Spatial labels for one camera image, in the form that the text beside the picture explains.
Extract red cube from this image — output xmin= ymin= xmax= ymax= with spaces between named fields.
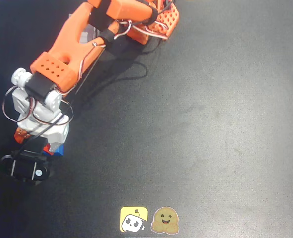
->
xmin=42 ymin=145 xmax=55 ymax=156

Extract black cable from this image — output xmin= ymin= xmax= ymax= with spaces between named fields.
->
xmin=86 ymin=39 xmax=162 ymax=105

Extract black table mat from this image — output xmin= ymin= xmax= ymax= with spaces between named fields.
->
xmin=0 ymin=0 xmax=293 ymax=238

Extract white red servo wires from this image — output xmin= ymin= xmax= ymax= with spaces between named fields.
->
xmin=114 ymin=19 xmax=168 ymax=40

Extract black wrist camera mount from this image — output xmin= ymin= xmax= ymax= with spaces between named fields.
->
xmin=0 ymin=138 xmax=50 ymax=184

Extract smiling hugging face sticker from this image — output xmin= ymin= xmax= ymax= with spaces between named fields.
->
xmin=150 ymin=206 xmax=180 ymax=234

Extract dark wrist cable loop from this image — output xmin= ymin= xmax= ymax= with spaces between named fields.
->
xmin=2 ymin=85 xmax=74 ymax=128

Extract yellow robot face sticker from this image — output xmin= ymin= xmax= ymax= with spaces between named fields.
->
xmin=120 ymin=206 xmax=148 ymax=233

